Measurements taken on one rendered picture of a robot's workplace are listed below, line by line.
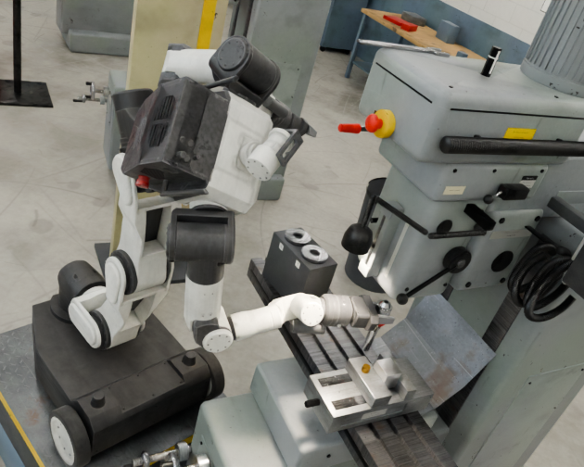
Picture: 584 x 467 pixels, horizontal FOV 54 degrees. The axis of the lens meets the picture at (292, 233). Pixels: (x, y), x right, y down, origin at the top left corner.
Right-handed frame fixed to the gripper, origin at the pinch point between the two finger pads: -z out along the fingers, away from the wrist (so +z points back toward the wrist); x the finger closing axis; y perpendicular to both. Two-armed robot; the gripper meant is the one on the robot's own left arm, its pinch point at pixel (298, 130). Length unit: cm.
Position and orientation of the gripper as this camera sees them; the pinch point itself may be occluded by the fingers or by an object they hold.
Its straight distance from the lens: 193.4
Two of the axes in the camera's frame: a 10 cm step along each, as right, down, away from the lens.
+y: 2.4, -9.7, 0.6
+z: -5.1, -1.8, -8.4
